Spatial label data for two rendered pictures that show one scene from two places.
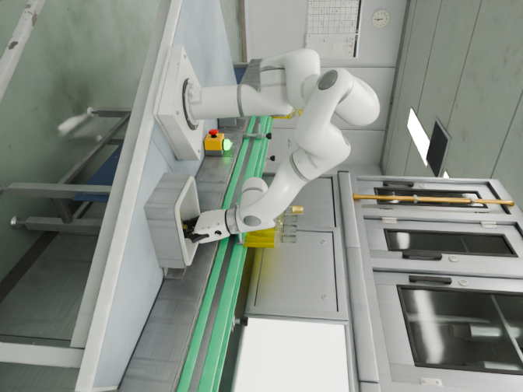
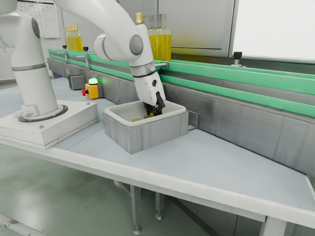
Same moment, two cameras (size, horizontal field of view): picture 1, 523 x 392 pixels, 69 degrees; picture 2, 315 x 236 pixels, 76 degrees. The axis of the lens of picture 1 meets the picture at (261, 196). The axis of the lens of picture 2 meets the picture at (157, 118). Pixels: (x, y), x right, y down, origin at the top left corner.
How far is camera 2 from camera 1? 49 cm
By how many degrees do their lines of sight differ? 15
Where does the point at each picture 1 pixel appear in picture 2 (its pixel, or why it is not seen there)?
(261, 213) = (125, 33)
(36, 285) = (200, 206)
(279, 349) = (266, 18)
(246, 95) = (17, 61)
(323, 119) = not seen: outside the picture
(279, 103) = (18, 24)
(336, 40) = (44, 16)
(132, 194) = (116, 167)
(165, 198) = (122, 134)
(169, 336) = (253, 125)
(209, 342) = (262, 85)
